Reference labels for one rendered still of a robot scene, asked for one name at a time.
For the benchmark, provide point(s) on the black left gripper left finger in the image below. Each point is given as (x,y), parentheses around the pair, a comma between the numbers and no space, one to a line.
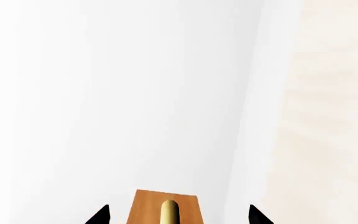
(101,216)

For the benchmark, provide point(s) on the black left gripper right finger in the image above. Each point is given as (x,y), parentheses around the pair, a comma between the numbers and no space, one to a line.
(258,217)

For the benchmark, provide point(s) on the wooden block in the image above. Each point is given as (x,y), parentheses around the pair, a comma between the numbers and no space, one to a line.
(145,208)

